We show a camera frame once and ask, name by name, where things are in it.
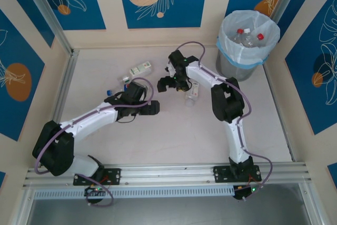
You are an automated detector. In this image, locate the blue Pepsi label plastic bottle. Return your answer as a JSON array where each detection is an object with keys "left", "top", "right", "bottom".
[{"left": 106, "top": 83, "right": 130, "bottom": 97}]

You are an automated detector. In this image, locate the white red label plastic bottle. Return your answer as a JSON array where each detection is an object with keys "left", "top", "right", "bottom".
[{"left": 184, "top": 81, "right": 201, "bottom": 107}]

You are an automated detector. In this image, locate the green label plastic bottle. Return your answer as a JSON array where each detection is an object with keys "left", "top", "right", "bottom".
[{"left": 117, "top": 61, "right": 153, "bottom": 83}]

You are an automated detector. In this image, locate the trash bin with plastic liner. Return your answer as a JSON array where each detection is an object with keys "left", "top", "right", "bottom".
[{"left": 216, "top": 10, "right": 281, "bottom": 67}]

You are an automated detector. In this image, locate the grey round bin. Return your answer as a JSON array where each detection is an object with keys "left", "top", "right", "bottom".
[{"left": 215, "top": 50, "right": 260, "bottom": 82}]

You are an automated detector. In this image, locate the black controller board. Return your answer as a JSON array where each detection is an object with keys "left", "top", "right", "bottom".
[
  {"left": 84, "top": 185, "right": 109, "bottom": 197},
  {"left": 233, "top": 184, "right": 260, "bottom": 201}
]

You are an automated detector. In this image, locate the grey metal sheet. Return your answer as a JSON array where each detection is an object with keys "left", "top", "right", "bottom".
[{"left": 26, "top": 184, "right": 311, "bottom": 225}]

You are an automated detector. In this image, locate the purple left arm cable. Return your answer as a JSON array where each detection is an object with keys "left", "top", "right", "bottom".
[{"left": 35, "top": 77, "right": 155, "bottom": 207}]

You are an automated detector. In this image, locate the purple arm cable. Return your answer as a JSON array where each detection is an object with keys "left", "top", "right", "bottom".
[
  {"left": 175, "top": 41, "right": 273, "bottom": 202},
  {"left": 35, "top": 77, "right": 155, "bottom": 207}
]

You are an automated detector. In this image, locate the aluminium rail frame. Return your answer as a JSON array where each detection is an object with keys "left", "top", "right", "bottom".
[{"left": 22, "top": 161, "right": 314, "bottom": 189}]

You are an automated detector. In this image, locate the aluminium side rail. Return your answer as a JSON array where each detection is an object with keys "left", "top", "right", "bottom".
[{"left": 51, "top": 51, "right": 80, "bottom": 123}]

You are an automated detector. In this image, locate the grey slotted cable duct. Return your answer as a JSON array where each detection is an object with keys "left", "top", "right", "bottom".
[{"left": 33, "top": 185, "right": 235, "bottom": 200}]

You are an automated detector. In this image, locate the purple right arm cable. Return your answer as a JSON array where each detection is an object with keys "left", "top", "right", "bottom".
[{"left": 175, "top": 41, "right": 273, "bottom": 202}]

